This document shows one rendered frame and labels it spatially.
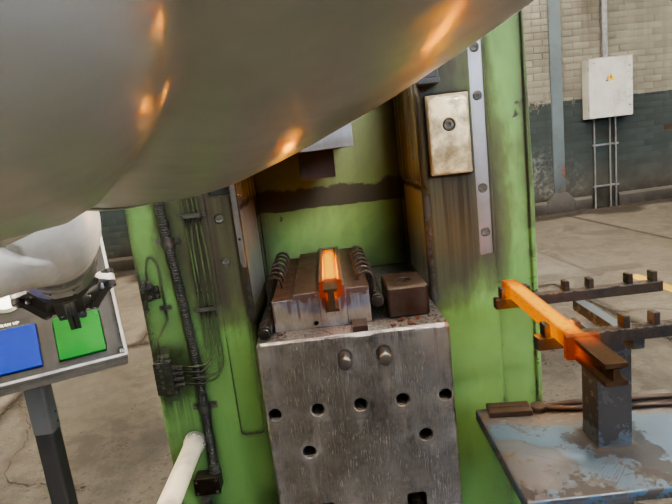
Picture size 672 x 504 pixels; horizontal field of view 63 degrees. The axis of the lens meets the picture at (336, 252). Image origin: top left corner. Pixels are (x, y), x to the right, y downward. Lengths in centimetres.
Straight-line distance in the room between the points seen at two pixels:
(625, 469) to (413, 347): 40
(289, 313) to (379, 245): 54
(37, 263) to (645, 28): 840
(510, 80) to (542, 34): 665
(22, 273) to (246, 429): 91
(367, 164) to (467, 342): 57
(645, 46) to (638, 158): 145
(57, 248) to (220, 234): 72
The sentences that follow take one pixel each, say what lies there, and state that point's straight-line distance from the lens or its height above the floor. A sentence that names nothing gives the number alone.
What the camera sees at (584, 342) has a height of 98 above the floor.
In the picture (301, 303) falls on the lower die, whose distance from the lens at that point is 111.
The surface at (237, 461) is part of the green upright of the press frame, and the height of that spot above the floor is 55.
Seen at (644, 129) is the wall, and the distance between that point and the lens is 859.
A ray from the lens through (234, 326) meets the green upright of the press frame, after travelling 130.
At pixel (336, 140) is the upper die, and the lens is 107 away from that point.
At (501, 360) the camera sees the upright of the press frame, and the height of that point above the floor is 73.
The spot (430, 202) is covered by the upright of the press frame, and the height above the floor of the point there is 113.
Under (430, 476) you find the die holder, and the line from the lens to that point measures 123.
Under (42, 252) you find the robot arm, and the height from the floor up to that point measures 121.
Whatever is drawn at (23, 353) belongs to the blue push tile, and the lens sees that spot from 105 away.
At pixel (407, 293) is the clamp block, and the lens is 112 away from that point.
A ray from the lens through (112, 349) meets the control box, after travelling 104.
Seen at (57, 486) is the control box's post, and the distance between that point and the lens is 128.
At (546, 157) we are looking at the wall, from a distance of 788.
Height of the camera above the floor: 128
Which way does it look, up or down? 11 degrees down
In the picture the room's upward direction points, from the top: 7 degrees counter-clockwise
